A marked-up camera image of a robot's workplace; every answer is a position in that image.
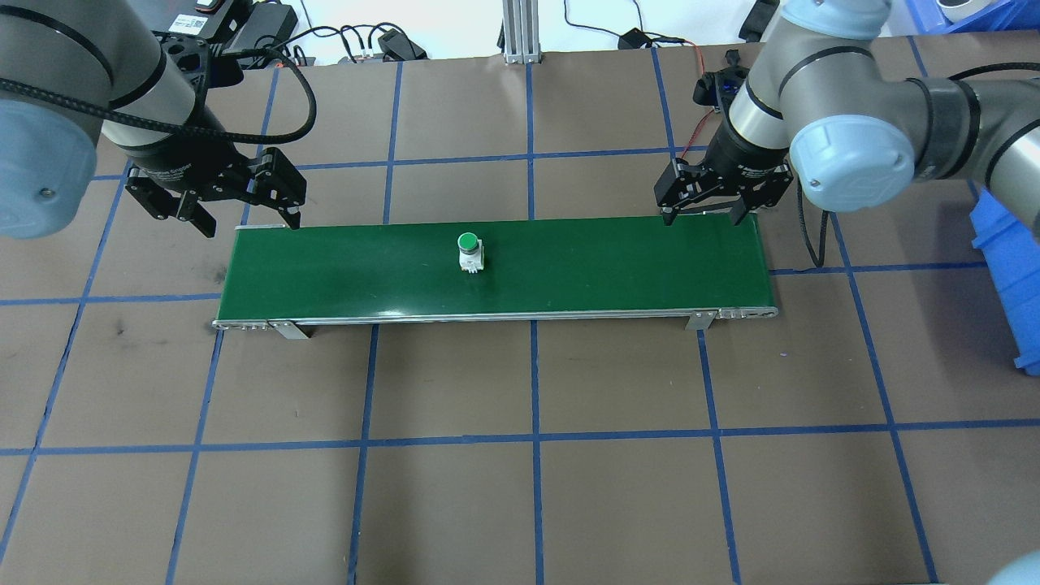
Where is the green push button white base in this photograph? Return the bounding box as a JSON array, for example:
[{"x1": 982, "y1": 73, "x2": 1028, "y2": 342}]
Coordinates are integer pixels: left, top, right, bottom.
[{"x1": 455, "y1": 232, "x2": 488, "y2": 278}]

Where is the green belt conveyor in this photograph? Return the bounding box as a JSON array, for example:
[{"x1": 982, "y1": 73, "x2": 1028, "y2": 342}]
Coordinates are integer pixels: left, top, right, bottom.
[{"x1": 213, "y1": 207, "x2": 779, "y2": 339}]

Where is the black flat device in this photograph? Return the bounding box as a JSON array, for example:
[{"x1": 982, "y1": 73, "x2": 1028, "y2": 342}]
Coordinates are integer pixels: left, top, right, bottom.
[{"x1": 736, "y1": 0, "x2": 781, "y2": 43}]

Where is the black box with white label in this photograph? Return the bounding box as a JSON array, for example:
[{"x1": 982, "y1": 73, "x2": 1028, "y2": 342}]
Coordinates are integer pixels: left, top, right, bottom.
[{"x1": 167, "y1": 0, "x2": 254, "y2": 43}]

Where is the power strip with plugs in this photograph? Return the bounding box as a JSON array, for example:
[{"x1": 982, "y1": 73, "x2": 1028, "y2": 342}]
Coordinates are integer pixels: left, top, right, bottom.
[{"x1": 280, "y1": 45, "x2": 379, "y2": 67}]

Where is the large black power brick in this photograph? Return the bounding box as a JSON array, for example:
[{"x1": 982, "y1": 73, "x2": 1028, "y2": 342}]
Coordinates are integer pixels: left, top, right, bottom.
[{"x1": 236, "y1": 4, "x2": 299, "y2": 59}]

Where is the medium black power brick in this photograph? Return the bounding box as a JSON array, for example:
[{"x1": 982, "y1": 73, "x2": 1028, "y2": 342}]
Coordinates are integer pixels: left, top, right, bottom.
[{"x1": 378, "y1": 28, "x2": 429, "y2": 63}]

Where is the blue plastic bin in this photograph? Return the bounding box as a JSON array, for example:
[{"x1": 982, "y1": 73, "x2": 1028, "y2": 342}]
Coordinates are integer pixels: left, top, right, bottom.
[
  {"x1": 906, "y1": 0, "x2": 1040, "y2": 35},
  {"x1": 969, "y1": 187, "x2": 1040, "y2": 376}
]

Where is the white round object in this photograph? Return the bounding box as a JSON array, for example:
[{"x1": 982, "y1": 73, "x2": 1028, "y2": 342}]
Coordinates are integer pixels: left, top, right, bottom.
[{"x1": 936, "y1": 0, "x2": 997, "y2": 22}]

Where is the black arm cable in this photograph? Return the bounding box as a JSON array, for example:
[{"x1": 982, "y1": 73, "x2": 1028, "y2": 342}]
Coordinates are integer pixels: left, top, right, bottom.
[
  {"x1": 0, "y1": 49, "x2": 319, "y2": 149},
  {"x1": 796, "y1": 175, "x2": 839, "y2": 270}
]

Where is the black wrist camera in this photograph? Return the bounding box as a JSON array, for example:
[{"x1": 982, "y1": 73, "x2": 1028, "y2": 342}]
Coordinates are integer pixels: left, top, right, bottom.
[
  {"x1": 158, "y1": 32, "x2": 245, "y2": 91},
  {"x1": 693, "y1": 69, "x2": 748, "y2": 111}
]

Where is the thin red cable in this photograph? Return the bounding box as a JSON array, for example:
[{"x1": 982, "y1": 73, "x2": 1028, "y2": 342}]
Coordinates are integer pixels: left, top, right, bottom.
[{"x1": 650, "y1": 36, "x2": 716, "y2": 163}]

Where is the aluminium profile post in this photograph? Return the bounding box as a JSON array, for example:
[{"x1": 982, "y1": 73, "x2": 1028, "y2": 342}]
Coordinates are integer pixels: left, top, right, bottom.
[{"x1": 500, "y1": 0, "x2": 543, "y2": 65}]

